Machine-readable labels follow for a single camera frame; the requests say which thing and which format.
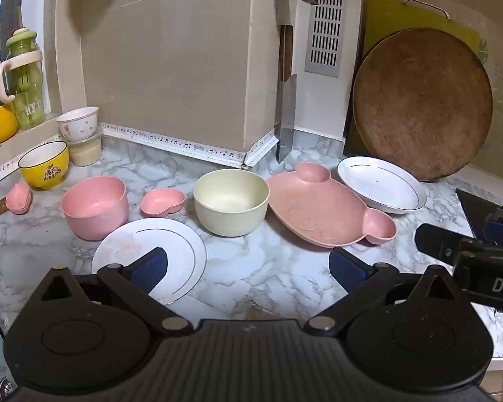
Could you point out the black gas stove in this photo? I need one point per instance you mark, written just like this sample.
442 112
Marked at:
473 207

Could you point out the green water bottle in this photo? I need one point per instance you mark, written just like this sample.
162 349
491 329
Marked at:
25 79

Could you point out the round wooden cutting board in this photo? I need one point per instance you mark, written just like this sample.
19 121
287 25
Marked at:
421 104

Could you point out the pink bear-shaped plate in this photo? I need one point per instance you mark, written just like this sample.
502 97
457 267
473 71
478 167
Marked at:
318 205

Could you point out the white plate with thin rim line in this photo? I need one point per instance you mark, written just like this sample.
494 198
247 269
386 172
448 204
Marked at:
381 184
176 247

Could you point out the yellow-green plastic cutting board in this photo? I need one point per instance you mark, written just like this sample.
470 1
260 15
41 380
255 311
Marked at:
385 16

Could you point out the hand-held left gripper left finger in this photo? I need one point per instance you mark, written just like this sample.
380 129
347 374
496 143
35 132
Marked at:
150 268

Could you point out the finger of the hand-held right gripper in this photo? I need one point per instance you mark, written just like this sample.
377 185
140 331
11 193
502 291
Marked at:
501 228
438 240

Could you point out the clear plastic container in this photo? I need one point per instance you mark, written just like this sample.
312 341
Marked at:
86 150

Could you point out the kitchen cleaver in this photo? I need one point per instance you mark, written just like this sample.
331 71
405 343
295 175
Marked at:
286 109

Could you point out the music note sealing tape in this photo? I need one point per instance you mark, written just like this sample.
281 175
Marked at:
172 139

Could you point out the pink heart-shaped dish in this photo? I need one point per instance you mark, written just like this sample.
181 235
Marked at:
163 203
19 199

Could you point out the yellow bowl with cartoon print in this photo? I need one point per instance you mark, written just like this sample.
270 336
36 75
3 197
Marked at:
44 167

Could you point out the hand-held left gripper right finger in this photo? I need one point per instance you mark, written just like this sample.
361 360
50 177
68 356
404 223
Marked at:
344 271

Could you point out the white floral bowl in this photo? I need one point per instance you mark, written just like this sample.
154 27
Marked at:
79 123

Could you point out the grey vent grille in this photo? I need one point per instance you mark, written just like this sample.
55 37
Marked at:
325 29

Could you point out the pink bowl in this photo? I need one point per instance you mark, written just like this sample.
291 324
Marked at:
94 207

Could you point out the cream bowl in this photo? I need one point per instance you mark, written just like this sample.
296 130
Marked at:
230 201

